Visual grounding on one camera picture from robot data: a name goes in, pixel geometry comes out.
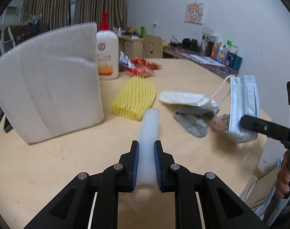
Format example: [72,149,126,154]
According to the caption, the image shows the white foam tube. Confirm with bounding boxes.
[137,108,159,185]

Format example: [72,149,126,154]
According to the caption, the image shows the yellow foam fruit net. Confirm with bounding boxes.
[111,76,156,120]

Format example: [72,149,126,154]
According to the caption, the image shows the wooden smiley face chair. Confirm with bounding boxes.
[142,34,163,58]

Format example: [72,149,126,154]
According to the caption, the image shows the brown striped curtains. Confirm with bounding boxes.
[19,0,127,30]

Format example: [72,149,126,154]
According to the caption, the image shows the anime girl wall poster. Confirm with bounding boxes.
[184,2,205,25]

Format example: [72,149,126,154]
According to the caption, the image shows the white lotion pump bottle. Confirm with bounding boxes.
[96,12,119,80]

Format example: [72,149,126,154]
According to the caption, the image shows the red snack packet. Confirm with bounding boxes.
[125,57,162,77]

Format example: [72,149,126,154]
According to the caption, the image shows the floral patterned cloth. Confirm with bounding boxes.
[210,114,230,132]

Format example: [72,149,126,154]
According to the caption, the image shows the light wooden desk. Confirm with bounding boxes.
[118,35,143,59]

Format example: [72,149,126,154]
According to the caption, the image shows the blue surgical face mask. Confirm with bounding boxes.
[206,75,260,143]

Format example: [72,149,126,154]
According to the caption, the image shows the person's right hand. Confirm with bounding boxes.
[275,151,290,198]

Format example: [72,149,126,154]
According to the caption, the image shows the grey sock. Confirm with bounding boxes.
[173,105,220,138]

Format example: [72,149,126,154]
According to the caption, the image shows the white styrofoam box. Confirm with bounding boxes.
[0,23,104,144]

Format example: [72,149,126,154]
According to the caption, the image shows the white tissue pack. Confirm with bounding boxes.
[159,90,220,111]

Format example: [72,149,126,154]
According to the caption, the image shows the blue white snack packet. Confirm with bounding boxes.
[119,52,132,68]

